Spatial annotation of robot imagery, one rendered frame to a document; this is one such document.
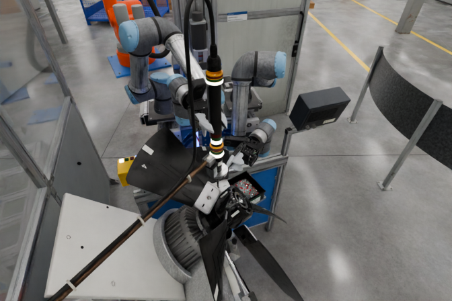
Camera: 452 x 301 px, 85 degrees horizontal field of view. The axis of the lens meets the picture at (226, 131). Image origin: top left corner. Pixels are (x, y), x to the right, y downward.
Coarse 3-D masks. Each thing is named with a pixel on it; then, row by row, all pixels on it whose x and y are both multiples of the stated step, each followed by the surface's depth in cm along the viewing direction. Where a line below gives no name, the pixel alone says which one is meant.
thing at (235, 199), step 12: (228, 192) 80; (240, 192) 87; (216, 204) 80; (228, 204) 78; (240, 204) 79; (204, 216) 79; (216, 216) 80; (228, 216) 78; (240, 216) 78; (228, 228) 84
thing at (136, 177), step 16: (144, 144) 73; (160, 144) 76; (176, 144) 79; (144, 160) 71; (160, 160) 74; (176, 160) 77; (128, 176) 66; (144, 176) 69; (160, 176) 72; (176, 176) 75; (160, 192) 71; (192, 192) 77
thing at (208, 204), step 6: (210, 186) 81; (204, 192) 79; (210, 192) 80; (216, 192) 81; (198, 198) 78; (204, 198) 79; (216, 198) 81; (198, 204) 78; (204, 204) 79; (210, 204) 80; (204, 210) 78; (210, 210) 79
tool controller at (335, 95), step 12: (300, 96) 129; (312, 96) 129; (324, 96) 130; (336, 96) 131; (300, 108) 131; (312, 108) 124; (324, 108) 127; (336, 108) 131; (300, 120) 133; (312, 120) 133; (324, 120) 138; (336, 120) 144
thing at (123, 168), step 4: (132, 160) 118; (120, 164) 116; (124, 164) 116; (128, 164) 116; (120, 168) 114; (124, 168) 114; (128, 168) 114; (120, 172) 112; (124, 172) 112; (120, 176) 112; (124, 176) 113; (120, 180) 114; (124, 180) 114; (124, 184) 116; (128, 184) 117
